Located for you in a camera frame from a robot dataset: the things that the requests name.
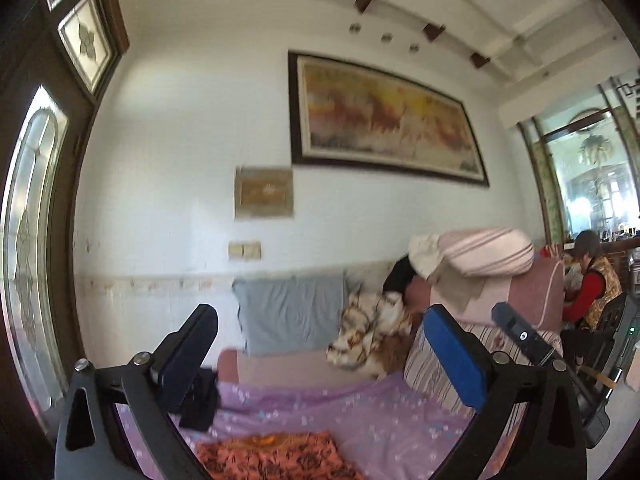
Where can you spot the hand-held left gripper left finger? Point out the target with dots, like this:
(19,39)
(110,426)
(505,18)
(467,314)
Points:
(187,355)

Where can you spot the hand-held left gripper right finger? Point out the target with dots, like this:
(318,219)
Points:
(457,360)

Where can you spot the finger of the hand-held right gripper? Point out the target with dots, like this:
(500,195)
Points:
(520,332)

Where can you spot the orange black floral garment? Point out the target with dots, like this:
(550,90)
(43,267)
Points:
(280,457)

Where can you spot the striped cushion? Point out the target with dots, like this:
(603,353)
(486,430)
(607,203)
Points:
(435,385)

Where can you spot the small black cloth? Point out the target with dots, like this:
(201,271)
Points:
(200,400)

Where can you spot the beige cloth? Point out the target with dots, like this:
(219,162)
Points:
(457,292)

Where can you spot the pink striped bolster pillow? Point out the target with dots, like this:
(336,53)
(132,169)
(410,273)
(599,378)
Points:
(487,252)

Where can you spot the cream brown floral blanket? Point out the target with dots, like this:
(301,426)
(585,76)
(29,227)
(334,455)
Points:
(367,332)

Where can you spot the purple floral bedsheet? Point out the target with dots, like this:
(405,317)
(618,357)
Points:
(380,425)

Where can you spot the white cloth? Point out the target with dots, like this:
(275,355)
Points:
(425,255)

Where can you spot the grey pillow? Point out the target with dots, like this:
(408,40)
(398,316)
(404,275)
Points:
(290,315)

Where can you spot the small framed picture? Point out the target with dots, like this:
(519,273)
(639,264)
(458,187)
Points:
(264,193)

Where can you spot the wooden door with patterned glass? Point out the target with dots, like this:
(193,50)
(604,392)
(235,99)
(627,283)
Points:
(35,185)

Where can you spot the large framed painting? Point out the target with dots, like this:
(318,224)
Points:
(385,117)

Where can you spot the wall switch plate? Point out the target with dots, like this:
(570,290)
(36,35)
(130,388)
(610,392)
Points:
(244,250)

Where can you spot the glass partition with wooden frame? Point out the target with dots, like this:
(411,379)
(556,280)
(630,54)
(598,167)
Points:
(590,175)

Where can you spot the wooden ceiling bracket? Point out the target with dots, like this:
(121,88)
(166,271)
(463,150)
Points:
(480,61)
(434,33)
(365,2)

